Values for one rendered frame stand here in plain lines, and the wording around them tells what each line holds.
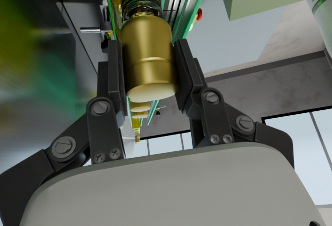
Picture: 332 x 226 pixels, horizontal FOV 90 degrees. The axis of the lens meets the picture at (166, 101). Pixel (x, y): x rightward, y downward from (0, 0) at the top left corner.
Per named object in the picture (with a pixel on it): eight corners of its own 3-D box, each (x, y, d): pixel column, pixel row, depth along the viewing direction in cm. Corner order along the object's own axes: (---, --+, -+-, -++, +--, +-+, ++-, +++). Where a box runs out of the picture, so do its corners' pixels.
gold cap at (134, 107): (143, 79, 27) (145, 105, 26) (151, 85, 30) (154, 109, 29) (123, 84, 28) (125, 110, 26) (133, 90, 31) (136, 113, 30)
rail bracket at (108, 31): (77, -7, 37) (77, 46, 33) (109, -5, 38) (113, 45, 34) (83, 8, 40) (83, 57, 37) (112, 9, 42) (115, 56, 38)
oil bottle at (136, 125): (130, 102, 119) (133, 142, 112) (138, 102, 120) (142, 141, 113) (130, 105, 124) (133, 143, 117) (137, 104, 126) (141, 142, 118)
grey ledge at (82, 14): (62, -29, 40) (61, 8, 37) (101, -27, 42) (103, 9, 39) (113, 96, 130) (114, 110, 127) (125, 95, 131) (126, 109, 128)
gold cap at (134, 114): (147, 97, 36) (150, 116, 35) (131, 99, 36) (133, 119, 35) (144, 91, 32) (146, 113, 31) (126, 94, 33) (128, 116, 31)
